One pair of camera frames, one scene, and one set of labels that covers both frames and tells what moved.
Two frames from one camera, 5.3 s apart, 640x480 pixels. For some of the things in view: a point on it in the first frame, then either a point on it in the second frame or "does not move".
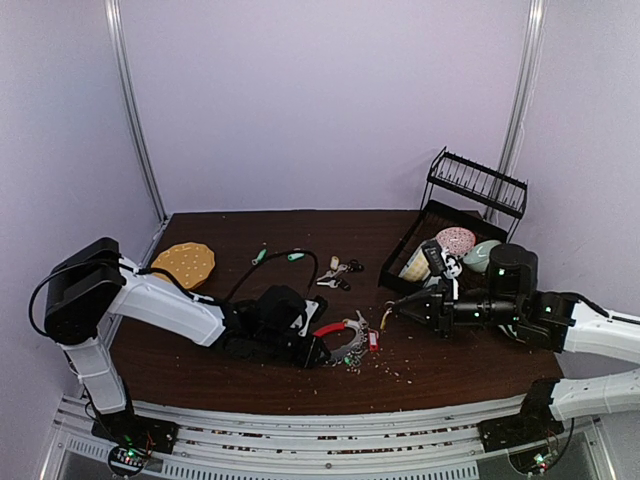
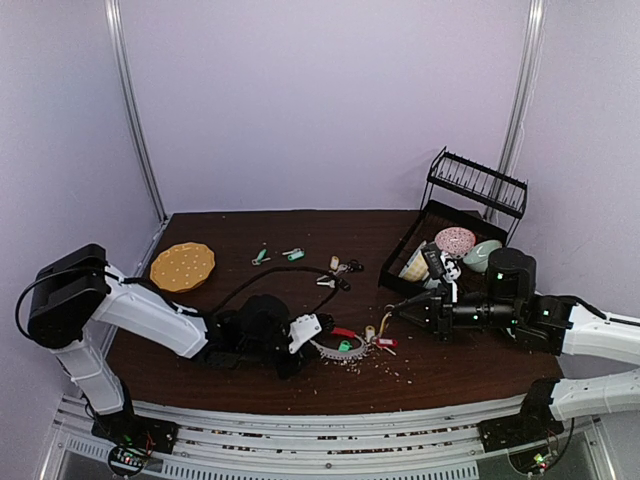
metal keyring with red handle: [342, 324] → [339, 354]
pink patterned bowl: [458, 241] does not move
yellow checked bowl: [417, 268] does not move
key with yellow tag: [388, 311] does not move
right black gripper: [445, 310] does not move
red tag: [373, 341] → [387, 342]
